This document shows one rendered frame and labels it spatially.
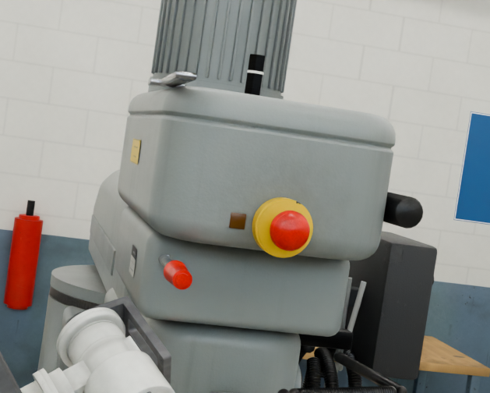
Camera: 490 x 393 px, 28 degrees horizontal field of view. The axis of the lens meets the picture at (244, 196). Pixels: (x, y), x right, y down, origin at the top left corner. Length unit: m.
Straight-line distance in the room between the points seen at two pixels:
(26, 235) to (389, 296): 3.91
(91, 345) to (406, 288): 0.75
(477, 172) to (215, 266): 4.94
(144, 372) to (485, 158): 5.26
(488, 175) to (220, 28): 4.73
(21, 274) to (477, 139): 2.74
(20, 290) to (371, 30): 2.44
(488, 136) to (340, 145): 5.00
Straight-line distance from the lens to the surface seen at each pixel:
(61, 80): 5.39
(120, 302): 0.90
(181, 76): 0.92
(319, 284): 1.13
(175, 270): 0.95
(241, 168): 0.99
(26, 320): 5.49
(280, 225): 0.95
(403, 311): 1.52
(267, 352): 1.16
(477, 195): 6.00
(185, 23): 1.39
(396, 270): 1.51
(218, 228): 0.99
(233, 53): 1.37
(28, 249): 5.29
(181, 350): 1.14
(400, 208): 1.08
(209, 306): 1.10
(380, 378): 1.20
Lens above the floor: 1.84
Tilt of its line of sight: 3 degrees down
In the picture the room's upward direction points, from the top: 8 degrees clockwise
